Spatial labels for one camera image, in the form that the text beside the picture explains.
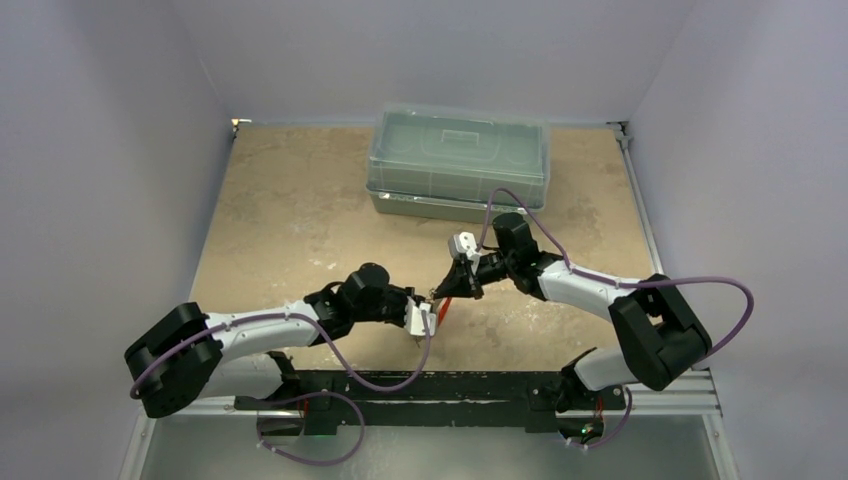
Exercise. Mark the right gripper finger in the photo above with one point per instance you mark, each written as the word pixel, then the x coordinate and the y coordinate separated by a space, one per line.
pixel 457 282
pixel 469 287

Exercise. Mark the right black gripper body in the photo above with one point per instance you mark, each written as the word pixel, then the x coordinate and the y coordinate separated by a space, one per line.
pixel 472 276

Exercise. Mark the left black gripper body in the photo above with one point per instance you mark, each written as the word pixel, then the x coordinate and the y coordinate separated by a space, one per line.
pixel 393 303

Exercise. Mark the red handled metal key tool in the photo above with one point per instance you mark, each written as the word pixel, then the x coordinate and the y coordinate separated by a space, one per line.
pixel 443 306

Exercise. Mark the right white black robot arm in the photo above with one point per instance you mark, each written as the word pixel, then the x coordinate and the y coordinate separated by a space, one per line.
pixel 659 336

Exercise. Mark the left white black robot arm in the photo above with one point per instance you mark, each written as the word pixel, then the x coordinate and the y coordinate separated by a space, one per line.
pixel 190 354

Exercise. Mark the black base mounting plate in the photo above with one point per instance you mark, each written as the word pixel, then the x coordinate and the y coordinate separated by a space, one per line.
pixel 535 401

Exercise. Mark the clear lidded grey storage box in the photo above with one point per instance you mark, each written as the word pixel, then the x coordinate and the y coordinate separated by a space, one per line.
pixel 449 163

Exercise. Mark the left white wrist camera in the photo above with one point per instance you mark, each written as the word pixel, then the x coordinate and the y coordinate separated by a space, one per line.
pixel 420 319

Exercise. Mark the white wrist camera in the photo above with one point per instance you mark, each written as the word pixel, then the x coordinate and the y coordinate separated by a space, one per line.
pixel 420 319
pixel 464 246

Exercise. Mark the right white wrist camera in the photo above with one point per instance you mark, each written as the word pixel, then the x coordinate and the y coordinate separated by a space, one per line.
pixel 464 246

